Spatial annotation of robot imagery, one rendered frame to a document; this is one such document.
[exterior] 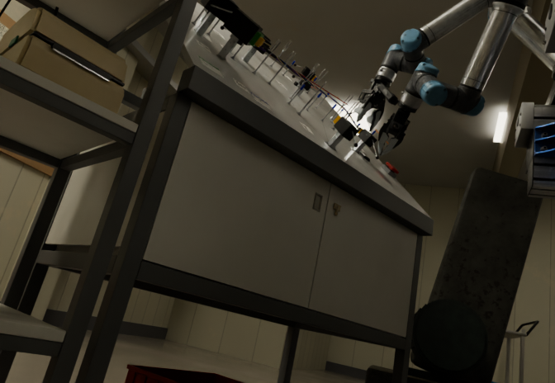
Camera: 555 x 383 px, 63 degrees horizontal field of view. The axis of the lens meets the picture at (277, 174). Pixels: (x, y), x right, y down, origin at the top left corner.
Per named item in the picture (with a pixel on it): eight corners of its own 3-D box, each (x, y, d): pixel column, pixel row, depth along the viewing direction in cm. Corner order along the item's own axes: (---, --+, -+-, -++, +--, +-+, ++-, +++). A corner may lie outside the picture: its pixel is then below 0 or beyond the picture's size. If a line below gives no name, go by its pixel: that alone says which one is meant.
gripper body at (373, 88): (367, 110, 191) (379, 84, 192) (381, 112, 184) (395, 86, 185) (356, 101, 186) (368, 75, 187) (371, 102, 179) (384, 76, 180)
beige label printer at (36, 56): (116, 121, 96) (144, 44, 103) (12, 68, 82) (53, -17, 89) (59, 139, 117) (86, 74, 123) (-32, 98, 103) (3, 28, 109)
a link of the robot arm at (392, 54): (407, 44, 181) (388, 40, 185) (396, 68, 180) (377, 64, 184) (411, 54, 187) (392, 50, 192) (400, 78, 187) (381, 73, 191)
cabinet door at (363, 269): (407, 338, 165) (419, 234, 178) (310, 309, 131) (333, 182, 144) (401, 337, 167) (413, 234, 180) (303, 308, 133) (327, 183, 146)
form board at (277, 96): (189, 69, 109) (193, 63, 109) (140, -36, 184) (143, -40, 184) (429, 222, 182) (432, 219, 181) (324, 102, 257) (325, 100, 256)
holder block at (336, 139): (338, 158, 142) (359, 134, 139) (321, 138, 151) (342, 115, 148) (346, 164, 145) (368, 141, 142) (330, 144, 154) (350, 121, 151)
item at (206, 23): (161, 5, 137) (189, -35, 133) (207, 38, 148) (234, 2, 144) (164, 12, 132) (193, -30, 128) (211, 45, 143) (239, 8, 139)
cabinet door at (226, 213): (308, 308, 132) (331, 182, 144) (143, 259, 98) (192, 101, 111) (303, 307, 133) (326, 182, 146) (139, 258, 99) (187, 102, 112)
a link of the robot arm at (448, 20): (533, -31, 156) (409, 51, 163) (530, -8, 166) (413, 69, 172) (510, -47, 162) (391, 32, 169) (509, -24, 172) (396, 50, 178)
